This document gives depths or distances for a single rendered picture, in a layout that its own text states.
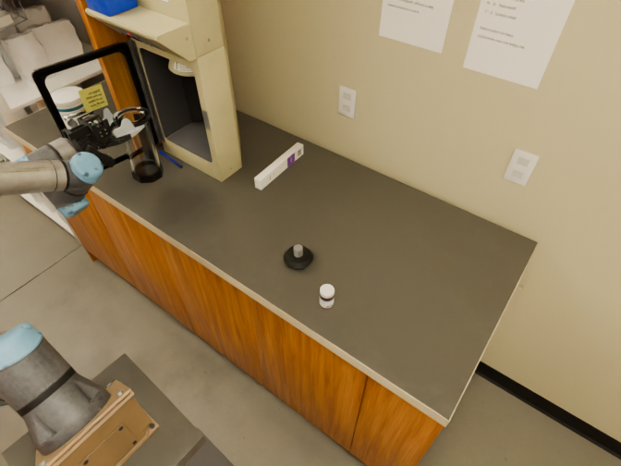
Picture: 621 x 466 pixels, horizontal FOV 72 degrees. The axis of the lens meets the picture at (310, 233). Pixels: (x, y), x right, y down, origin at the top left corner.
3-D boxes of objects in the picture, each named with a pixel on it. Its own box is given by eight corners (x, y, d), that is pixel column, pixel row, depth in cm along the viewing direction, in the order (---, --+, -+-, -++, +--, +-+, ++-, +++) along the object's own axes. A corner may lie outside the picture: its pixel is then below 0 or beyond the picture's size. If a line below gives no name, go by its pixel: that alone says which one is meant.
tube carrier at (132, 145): (150, 158, 150) (134, 103, 135) (171, 170, 146) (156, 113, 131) (124, 173, 144) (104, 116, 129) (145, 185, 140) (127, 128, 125)
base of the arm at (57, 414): (45, 462, 76) (6, 423, 74) (41, 448, 88) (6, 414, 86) (116, 396, 85) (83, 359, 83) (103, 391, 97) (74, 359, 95)
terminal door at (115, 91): (160, 143, 166) (127, 40, 136) (84, 179, 151) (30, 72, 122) (158, 142, 166) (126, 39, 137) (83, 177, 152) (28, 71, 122)
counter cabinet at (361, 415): (177, 198, 290) (138, 72, 223) (462, 369, 208) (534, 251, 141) (91, 260, 253) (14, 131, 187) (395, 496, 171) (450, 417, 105)
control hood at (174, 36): (127, 30, 136) (116, -3, 129) (197, 58, 123) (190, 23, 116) (96, 43, 130) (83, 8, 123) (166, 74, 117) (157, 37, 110)
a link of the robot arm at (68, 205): (77, 207, 109) (46, 172, 107) (62, 224, 116) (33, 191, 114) (101, 193, 115) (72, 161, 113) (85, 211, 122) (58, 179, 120)
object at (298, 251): (296, 245, 137) (295, 231, 132) (319, 259, 134) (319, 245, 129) (277, 263, 132) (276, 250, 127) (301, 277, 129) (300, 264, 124)
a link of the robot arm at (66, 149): (70, 171, 118) (54, 161, 121) (85, 164, 120) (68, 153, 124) (58, 149, 112) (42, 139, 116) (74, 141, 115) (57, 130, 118)
